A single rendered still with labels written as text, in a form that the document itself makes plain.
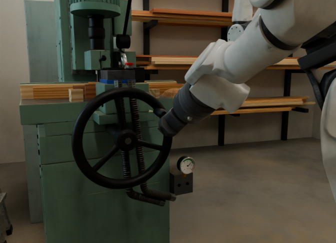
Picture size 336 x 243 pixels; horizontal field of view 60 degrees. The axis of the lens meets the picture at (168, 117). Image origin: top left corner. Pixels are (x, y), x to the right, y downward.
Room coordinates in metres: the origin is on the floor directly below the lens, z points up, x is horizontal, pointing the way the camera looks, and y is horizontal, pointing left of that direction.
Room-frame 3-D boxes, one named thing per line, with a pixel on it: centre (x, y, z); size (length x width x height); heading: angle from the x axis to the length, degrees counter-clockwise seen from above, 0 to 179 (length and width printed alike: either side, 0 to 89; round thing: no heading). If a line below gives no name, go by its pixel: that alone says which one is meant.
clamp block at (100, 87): (0.94, 0.15, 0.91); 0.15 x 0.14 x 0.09; 115
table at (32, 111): (1.02, 0.19, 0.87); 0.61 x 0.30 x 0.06; 115
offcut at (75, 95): (0.94, 0.30, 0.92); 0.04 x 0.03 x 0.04; 122
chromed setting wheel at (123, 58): (1.27, 0.20, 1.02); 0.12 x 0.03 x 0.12; 25
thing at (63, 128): (1.05, 0.24, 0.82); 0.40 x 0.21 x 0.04; 115
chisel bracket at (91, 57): (1.12, 0.27, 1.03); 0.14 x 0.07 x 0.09; 25
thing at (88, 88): (1.06, 0.22, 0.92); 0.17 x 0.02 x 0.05; 115
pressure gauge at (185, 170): (1.02, -0.06, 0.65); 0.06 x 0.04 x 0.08; 115
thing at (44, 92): (1.14, 0.18, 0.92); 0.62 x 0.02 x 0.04; 115
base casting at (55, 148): (1.21, 0.31, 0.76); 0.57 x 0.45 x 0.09; 25
